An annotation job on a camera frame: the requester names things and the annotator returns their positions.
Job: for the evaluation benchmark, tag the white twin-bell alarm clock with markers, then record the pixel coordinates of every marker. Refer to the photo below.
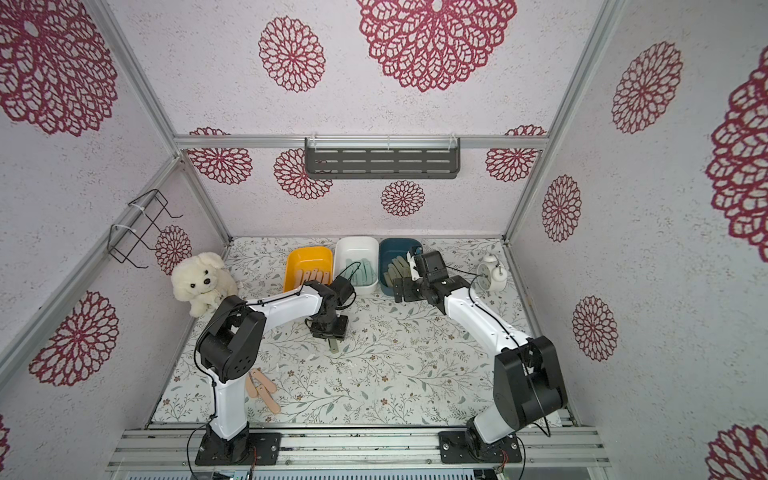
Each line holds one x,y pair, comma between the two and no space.
492,275

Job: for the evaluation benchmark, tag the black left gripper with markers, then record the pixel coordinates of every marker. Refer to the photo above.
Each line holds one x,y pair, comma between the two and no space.
340,334

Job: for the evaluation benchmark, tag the white plastic storage box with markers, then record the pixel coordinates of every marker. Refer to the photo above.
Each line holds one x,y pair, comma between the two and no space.
357,248

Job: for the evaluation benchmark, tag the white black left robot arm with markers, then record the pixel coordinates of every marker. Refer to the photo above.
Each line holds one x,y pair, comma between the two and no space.
228,347

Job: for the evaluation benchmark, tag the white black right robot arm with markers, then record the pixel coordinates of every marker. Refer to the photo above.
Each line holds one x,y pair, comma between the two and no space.
528,383

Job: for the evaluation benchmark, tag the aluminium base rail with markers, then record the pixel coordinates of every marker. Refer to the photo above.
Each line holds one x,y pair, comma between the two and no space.
359,448

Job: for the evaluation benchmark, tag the grey wall shelf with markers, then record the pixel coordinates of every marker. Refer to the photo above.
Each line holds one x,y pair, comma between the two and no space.
382,159

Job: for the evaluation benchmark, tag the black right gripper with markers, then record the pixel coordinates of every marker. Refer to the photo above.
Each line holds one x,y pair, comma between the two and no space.
407,289

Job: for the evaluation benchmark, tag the black wire wall rack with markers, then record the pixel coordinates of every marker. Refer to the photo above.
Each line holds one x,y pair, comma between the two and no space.
126,236

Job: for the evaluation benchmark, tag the yellow plastic storage box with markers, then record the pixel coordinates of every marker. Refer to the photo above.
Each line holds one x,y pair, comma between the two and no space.
307,259

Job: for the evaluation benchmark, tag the teal plastic storage box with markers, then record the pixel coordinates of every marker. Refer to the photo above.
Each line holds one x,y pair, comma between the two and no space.
389,249

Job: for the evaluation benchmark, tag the white plush dog toy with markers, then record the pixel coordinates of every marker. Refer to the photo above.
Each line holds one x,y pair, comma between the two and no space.
203,281

